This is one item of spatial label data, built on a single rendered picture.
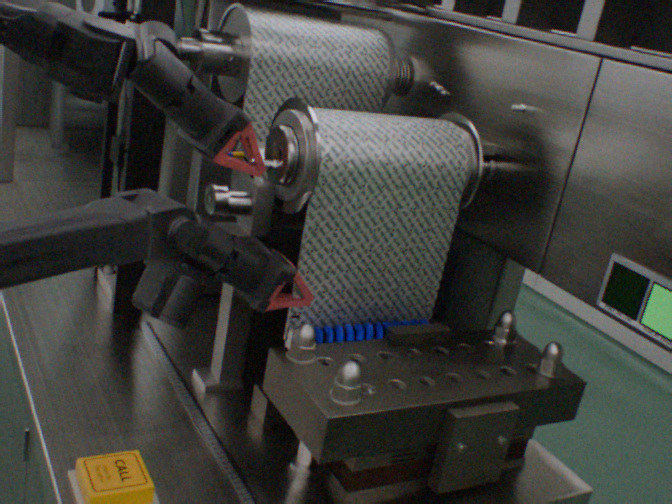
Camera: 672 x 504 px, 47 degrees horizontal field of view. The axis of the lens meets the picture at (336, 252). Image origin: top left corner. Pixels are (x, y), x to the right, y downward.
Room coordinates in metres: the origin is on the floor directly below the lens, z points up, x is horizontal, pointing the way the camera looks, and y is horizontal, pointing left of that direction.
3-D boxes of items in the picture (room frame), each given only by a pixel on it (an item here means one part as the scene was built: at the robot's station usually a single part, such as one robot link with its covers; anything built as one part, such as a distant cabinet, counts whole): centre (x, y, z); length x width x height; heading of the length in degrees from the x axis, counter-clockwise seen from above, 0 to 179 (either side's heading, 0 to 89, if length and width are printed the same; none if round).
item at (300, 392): (0.89, -0.15, 1.00); 0.40 x 0.16 x 0.06; 122
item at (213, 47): (1.16, 0.23, 1.33); 0.06 x 0.06 x 0.06; 32
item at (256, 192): (0.97, 0.13, 1.05); 0.06 x 0.05 x 0.31; 122
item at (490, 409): (0.82, -0.21, 0.96); 0.10 x 0.03 x 0.11; 122
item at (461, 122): (1.10, -0.13, 1.25); 0.15 x 0.01 x 0.15; 32
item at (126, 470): (0.70, 0.19, 0.91); 0.07 x 0.07 x 0.02; 32
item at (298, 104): (0.96, 0.08, 1.25); 0.15 x 0.01 x 0.15; 32
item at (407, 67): (1.33, -0.03, 1.33); 0.07 x 0.07 x 0.07; 32
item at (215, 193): (0.95, 0.16, 1.18); 0.04 x 0.02 x 0.04; 32
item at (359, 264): (0.97, -0.06, 1.11); 0.23 x 0.01 x 0.18; 122
